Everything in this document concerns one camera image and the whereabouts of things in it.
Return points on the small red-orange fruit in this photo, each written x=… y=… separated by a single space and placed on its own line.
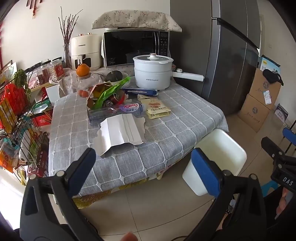
x=85 y=93
x=80 y=93

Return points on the glass jar with wooden lid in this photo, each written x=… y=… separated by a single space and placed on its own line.
x=90 y=83

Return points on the green snack bag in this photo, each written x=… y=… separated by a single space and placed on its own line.
x=104 y=96

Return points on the red gift box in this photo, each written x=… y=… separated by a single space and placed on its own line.
x=41 y=120

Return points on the small dark printed box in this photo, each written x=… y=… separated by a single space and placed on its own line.
x=281 y=113

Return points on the clear plastic bottle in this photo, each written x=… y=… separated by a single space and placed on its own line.
x=129 y=109

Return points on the paper towel roll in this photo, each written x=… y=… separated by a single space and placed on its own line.
x=23 y=157

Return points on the large orange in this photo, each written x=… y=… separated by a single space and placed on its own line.
x=82 y=70

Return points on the framed picture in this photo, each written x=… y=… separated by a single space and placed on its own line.
x=8 y=70

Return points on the black microwave oven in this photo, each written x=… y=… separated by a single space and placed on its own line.
x=129 y=46

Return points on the glass jar with red label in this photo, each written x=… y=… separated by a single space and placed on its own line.
x=57 y=68

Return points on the white floral cloth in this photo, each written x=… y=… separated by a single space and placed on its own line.
x=69 y=81

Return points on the white bowl stack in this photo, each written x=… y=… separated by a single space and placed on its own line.
x=128 y=83

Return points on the black cap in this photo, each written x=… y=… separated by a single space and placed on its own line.
x=271 y=76

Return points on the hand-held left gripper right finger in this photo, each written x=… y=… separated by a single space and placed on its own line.
x=205 y=171

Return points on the white electric cooking pot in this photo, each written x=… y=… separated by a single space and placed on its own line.
x=150 y=76

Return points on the green printed packet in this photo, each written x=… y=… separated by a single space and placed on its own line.
x=41 y=106

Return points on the dark green pumpkin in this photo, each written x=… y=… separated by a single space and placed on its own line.
x=114 y=76

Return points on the blue yellow printed box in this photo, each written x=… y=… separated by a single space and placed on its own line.
x=266 y=62

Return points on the person's left hand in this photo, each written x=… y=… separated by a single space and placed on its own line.
x=129 y=236

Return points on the brown cardboard box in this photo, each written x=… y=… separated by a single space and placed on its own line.
x=253 y=114
x=263 y=92

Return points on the yellow snack packet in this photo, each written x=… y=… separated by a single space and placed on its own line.
x=157 y=115
x=158 y=105

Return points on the white storage box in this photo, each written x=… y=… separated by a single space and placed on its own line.
x=52 y=95

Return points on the grey steel refrigerator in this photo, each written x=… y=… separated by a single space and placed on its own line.
x=219 y=69

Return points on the red plastic bowl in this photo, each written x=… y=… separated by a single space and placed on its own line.
x=114 y=100

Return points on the glass jar with red contents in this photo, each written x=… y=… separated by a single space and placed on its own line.
x=44 y=73

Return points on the torn white paper box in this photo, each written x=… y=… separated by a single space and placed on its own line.
x=118 y=132

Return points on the blue biscuit stick box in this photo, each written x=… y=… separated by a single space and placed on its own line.
x=143 y=92

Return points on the cream air fryer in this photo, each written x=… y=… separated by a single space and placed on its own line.
x=85 y=46

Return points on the red black printed box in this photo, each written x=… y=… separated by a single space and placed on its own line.
x=34 y=170

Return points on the white plastic bin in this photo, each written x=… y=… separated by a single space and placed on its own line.
x=222 y=143

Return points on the glass vase with dry branches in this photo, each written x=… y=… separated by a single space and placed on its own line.
x=67 y=55

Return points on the person's right hand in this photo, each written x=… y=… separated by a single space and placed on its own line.
x=283 y=201

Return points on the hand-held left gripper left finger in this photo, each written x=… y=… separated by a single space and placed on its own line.
x=81 y=169

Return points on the yellow wrapper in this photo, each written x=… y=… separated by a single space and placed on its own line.
x=98 y=91

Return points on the grey checked tablecloth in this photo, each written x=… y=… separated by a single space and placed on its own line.
x=173 y=125

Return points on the green leafy plant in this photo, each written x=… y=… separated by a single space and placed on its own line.
x=22 y=76

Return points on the cream ceramic bowl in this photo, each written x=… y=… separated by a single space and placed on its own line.
x=124 y=76

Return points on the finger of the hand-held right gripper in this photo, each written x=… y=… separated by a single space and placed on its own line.
x=270 y=144
x=289 y=136

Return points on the floral cloth cover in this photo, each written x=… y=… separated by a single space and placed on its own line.
x=134 y=19

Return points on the blue plastic stool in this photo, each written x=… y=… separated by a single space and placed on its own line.
x=269 y=186

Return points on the red plastic bag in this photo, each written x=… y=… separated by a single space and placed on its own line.
x=13 y=97

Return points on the red hanging ornament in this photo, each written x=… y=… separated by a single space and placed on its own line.
x=34 y=11

